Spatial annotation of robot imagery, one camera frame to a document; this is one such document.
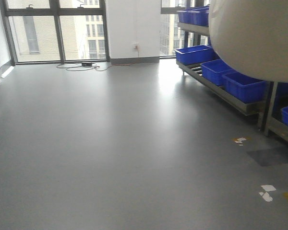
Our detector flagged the blue crate lower middle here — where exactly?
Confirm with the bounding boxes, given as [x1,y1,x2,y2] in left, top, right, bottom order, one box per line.
[201,59,236,86]

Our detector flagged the blue crate lower near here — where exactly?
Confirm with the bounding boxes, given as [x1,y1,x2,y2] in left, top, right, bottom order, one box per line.
[222,72,267,104]

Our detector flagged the black power adapter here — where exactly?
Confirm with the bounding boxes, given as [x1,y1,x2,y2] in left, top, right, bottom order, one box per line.
[81,62,93,68]

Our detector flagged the blue crates upper shelf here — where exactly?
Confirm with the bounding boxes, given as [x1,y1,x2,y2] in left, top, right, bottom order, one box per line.
[177,5,209,27]

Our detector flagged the blue crate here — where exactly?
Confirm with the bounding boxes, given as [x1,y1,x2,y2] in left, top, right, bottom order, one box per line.
[175,45,216,65]
[201,59,236,86]
[222,72,267,104]

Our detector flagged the blue crate lower far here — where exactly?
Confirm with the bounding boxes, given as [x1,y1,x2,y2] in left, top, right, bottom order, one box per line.
[175,45,216,65]

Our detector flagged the cables on floor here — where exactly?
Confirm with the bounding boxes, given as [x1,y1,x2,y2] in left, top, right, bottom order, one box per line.
[56,49,140,72]

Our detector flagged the steel roller shelf right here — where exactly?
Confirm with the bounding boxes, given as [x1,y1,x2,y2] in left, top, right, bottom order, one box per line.
[175,21,288,146]

